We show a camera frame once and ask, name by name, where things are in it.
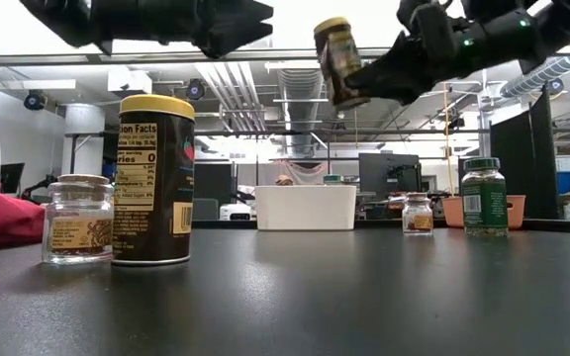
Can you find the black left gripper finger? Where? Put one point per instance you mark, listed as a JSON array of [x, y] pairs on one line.
[[235, 11], [230, 39]]

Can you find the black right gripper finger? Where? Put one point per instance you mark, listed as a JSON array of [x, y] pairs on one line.
[[389, 74]]

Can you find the brown spice bottle yellow lid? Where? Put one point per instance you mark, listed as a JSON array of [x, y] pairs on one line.
[[339, 54]]

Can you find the glass spice jar cork lid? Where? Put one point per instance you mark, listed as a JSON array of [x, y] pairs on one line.
[[417, 217], [77, 222]]

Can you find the green lid herb bottle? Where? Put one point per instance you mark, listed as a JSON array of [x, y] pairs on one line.
[[333, 179], [484, 203]]

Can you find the dark spice can yellow lid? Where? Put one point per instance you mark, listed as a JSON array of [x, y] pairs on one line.
[[161, 188]]

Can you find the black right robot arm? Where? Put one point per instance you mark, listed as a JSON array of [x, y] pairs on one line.
[[542, 29]]

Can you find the white ceiling unit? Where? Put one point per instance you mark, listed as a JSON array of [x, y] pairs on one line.
[[129, 81]]

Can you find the black computer monitor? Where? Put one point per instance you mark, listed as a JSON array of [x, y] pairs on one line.
[[379, 173], [12, 177]]

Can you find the hanging mesh cloth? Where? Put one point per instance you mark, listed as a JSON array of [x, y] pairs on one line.
[[305, 170]]

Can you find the white ceiling light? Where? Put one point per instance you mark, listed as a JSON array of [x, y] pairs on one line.
[[42, 84]]

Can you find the person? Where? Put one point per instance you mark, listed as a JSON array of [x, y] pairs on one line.
[[284, 180]]

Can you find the terracotta plastic bin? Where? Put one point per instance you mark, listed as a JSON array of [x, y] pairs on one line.
[[452, 212]]

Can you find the black partition screen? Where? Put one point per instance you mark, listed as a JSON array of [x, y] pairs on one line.
[[522, 163]]

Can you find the white plastic bin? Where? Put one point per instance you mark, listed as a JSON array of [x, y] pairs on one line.
[[305, 207]]

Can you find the white desktop device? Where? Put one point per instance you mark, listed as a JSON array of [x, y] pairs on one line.
[[235, 212]]

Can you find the round ceiling camera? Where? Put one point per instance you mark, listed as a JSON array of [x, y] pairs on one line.
[[555, 85], [195, 89], [34, 100]]

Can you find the silver flexible duct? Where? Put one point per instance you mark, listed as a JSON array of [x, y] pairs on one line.
[[301, 114]]

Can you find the spiral metal duct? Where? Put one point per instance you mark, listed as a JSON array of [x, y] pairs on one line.
[[542, 74]]

